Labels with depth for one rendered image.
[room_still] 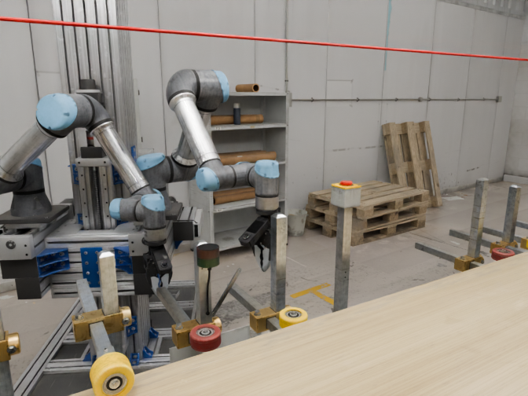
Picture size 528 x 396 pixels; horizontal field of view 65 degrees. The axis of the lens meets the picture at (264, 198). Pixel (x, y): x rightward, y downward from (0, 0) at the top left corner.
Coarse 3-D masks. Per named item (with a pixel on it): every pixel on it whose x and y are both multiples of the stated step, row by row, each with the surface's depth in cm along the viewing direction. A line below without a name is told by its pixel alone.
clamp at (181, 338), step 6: (216, 318) 122; (174, 324) 118; (186, 324) 118; (192, 324) 118; (198, 324) 118; (216, 324) 120; (174, 330) 116; (180, 330) 116; (186, 330) 116; (174, 336) 116; (180, 336) 115; (186, 336) 116; (174, 342) 117; (180, 342) 115; (186, 342) 116; (180, 348) 116
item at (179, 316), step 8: (160, 288) 143; (160, 296) 140; (168, 296) 137; (168, 304) 132; (176, 304) 132; (168, 312) 133; (176, 312) 127; (184, 312) 127; (176, 320) 126; (184, 320) 123; (200, 352) 108
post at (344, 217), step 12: (348, 216) 138; (348, 228) 139; (336, 240) 142; (348, 240) 140; (336, 252) 143; (348, 252) 141; (336, 264) 143; (348, 264) 142; (336, 276) 144; (348, 276) 144; (336, 288) 145; (336, 300) 146
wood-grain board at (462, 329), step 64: (512, 256) 161; (320, 320) 115; (384, 320) 115; (448, 320) 115; (512, 320) 115; (192, 384) 89; (256, 384) 89; (320, 384) 89; (384, 384) 89; (448, 384) 89; (512, 384) 89
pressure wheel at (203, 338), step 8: (192, 328) 110; (200, 328) 110; (208, 328) 110; (216, 328) 110; (192, 336) 106; (200, 336) 106; (208, 336) 106; (216, 336) 106; (192, 344) 106; (200, 344) 105; (208, 344) 105; (216, 344) 106
